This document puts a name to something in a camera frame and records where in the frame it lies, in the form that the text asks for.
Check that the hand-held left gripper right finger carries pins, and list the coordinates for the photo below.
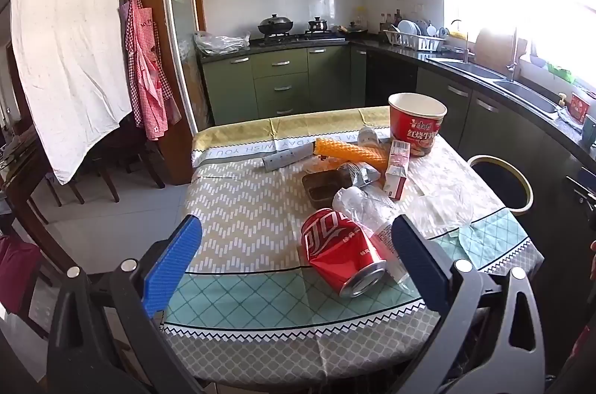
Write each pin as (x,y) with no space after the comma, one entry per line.
(419,263)

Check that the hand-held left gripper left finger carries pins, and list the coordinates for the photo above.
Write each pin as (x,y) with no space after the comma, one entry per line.
(172,263)

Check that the crushed clear plastic bottle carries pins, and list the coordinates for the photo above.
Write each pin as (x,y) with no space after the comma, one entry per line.
(368,207)

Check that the black bin with yellow rim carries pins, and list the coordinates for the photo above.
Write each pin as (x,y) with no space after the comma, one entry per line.
(500,189)

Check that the red soda can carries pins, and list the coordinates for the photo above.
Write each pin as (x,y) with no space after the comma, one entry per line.
(335,249)

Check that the brown plastic tray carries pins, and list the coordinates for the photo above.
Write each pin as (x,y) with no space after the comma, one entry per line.
(326,189)

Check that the clear plastic bag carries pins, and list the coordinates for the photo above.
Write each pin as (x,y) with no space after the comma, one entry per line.
(442,207)

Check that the red and white carton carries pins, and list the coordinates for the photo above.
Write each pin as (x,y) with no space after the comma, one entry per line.
(396,179)

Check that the patterned tablecloth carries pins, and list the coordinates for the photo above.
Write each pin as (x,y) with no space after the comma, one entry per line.
(242,207)

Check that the red container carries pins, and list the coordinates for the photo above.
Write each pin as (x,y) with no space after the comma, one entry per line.
(579,107)

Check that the silver foil packet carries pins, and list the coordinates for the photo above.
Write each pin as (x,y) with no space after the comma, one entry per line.
(358,175)

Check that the dark green sink cabinets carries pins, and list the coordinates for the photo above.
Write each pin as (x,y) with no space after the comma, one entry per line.
(489,128)

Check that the dark wooden chair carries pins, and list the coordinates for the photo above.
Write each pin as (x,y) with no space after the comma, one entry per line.
(121,151)

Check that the orange honeycomb wrapper roll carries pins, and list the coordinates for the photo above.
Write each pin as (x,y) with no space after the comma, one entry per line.
(349,151)

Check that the red instant noodle cup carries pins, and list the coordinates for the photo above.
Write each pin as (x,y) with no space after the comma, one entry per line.
(416,128)

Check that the small white cup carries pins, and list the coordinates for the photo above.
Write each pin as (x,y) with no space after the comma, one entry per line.
(370,136)

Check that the maroon cloth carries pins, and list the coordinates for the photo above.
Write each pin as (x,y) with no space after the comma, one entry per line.
(18,273)

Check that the steel double sink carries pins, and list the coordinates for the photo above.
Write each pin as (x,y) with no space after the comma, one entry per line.
(484,72)

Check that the steel faucet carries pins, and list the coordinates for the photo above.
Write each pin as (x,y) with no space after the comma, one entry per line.
(512,54)

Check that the red checked apron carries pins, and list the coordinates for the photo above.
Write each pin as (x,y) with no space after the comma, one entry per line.
(144,63)

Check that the green lower cabinets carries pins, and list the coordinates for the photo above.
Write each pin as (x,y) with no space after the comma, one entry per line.
(279,82)

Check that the crumpled plastic bag on counter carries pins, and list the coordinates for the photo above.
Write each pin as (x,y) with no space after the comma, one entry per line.
(219,43)

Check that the white dish rack with dishes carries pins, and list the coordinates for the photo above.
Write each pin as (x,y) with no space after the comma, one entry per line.
(414,37)

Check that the gas stove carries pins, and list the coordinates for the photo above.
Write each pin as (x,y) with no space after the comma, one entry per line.
(298,36)

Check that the black pot with lid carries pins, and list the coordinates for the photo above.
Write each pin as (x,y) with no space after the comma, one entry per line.
(318,25)

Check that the black wok with lid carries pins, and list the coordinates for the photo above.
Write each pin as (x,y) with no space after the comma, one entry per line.
(275,25)

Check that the white hanging sheet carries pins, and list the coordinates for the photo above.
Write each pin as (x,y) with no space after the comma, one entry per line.
(65,26)

